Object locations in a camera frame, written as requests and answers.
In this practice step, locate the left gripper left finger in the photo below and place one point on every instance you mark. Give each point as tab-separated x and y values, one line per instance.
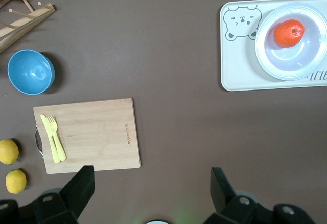
80	188

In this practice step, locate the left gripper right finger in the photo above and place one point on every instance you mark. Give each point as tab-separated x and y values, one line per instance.
221	190

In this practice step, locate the lavender round plate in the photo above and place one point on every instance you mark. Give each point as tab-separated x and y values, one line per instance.
288	60

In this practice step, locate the orange mandarin fruit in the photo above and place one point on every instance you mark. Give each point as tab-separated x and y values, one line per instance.
289	33

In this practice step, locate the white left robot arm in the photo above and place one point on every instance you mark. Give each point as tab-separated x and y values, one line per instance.
156	222

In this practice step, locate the yellow plastic fork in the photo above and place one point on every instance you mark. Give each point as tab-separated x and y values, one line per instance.
61	152

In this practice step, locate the wooden cutting board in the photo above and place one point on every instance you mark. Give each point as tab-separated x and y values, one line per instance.
97	137

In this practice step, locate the yellow lemon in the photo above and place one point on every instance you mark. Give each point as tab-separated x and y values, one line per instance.
7	151
15	181

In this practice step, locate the yellow plastic knife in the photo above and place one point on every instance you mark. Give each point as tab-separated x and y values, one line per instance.
44	124

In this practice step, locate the cream tray with bear print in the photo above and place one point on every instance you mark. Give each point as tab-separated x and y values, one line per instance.
237	75

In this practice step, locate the blue bowl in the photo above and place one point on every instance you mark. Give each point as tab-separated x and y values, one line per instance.
29	71

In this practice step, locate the wooden mug rack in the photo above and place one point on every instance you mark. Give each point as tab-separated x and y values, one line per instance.
25	22

